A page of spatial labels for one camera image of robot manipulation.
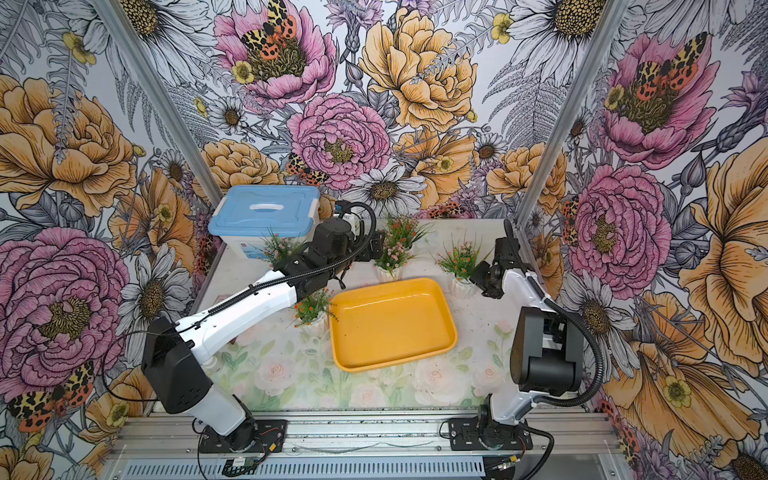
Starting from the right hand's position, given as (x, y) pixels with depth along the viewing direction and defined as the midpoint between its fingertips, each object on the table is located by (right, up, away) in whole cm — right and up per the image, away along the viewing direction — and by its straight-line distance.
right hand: (476, 284), depth 93 cm
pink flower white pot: (-63, +11, +3) cm, 64 cm away
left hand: (-32, +13, -14) cm, 37 cm away
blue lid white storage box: (-76, +22, +7) cm, 79 cm away
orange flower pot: (-48, -7, -10) cm, 49 cm away
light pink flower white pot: (-27, +6, -2) cm, 27 cm away
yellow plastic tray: (-26, -13, +1) cm, 29 cm away
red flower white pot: (-21, +17, +7) cm, 28 cm away
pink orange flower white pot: (-5, +6, -1) cm, 8 cm away
